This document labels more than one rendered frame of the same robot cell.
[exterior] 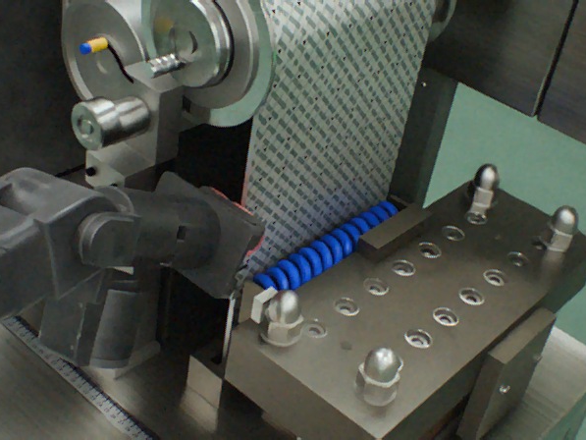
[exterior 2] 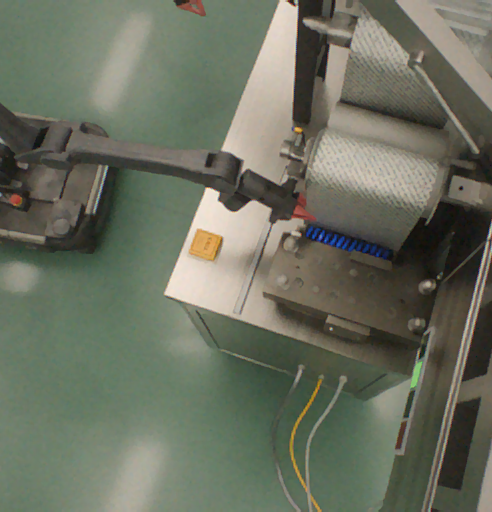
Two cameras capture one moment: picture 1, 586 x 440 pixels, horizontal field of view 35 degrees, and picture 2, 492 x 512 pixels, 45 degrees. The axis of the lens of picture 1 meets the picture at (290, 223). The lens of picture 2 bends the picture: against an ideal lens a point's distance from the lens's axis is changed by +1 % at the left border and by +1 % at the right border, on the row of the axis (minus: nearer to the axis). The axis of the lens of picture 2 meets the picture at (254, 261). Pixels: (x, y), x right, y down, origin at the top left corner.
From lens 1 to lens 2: 1.01 m
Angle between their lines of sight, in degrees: 53
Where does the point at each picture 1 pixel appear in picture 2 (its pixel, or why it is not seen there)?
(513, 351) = (335, 323)
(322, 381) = (276, 266)
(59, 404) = not seen: hidden behind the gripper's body
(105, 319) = (229, 199)
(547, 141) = not seen: outside the picture
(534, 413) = (357, 350)
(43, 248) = (202, 176)
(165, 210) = (258, 190)
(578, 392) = (381, 365)
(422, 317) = (328, 286)
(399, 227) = (370, 261)
